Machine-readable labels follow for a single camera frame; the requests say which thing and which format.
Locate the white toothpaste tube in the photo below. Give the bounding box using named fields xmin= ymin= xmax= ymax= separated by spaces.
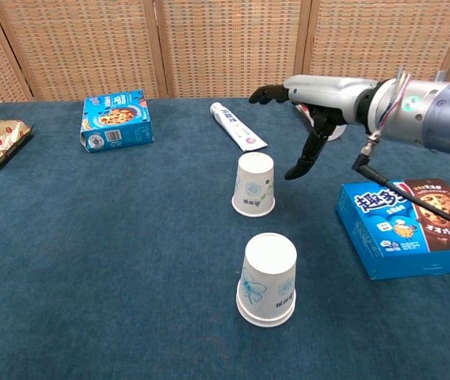
xmin=209 ymin=101 xmax=269 ymax=153

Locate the large flat blue cookie box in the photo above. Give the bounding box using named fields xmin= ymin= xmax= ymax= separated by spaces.
xmin=335 ymin=177 xmax=450 ymax=282

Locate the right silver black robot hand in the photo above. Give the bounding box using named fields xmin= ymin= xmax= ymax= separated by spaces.
xmin=248 ymin=74 xmax=379 ymax=181

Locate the paper cup blue dandelion print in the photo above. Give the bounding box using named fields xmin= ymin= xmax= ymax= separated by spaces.
xmin=231 ymin=151 xmax=276 ymax=219

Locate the clear bottle with pink label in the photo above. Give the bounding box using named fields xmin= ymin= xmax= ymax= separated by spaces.
xmin=294 ymin=101 xmax=348 ymax=143

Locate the paper cup blue dragonfly print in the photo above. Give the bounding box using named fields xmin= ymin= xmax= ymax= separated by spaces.
xmin=235 ymin=232 xmax=299 ymax=319

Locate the black cable with metal plug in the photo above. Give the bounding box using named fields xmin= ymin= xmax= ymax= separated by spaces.
xmin=350 ymin=132 xmax=450 ymax=235

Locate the paper cup green flower print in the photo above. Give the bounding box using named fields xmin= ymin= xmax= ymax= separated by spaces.
xmin=235 ymin=294 xmax=297 ymax=329

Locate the small blue cookie box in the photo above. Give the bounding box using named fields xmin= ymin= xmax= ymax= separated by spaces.
xmin=79 ymin=89 xmax=154 ymax=154

